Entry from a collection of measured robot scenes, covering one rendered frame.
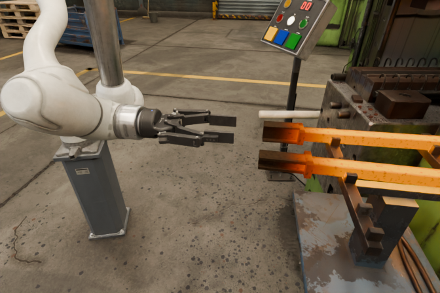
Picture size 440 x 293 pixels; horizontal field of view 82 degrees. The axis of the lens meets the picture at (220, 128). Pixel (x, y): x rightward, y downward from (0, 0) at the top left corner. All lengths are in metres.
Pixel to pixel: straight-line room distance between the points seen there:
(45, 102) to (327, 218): 0.72
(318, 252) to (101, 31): 1.01
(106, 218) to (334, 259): 1.20
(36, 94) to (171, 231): 1.26
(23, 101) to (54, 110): 0.04
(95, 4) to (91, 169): 0.72
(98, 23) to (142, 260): 1.17
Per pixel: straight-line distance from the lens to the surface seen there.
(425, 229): 1.09
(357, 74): 1.11
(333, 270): 0.72
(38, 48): 0.64
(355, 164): 0.55
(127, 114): 0.64
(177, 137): 0.57
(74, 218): 1.90
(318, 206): 0.83
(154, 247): 1.60
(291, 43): 1.40
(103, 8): 1.07
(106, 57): 1.15
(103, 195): 1.46
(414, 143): 0.70
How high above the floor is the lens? 1.31
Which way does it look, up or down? 32 degrees down
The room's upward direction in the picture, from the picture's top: straight up
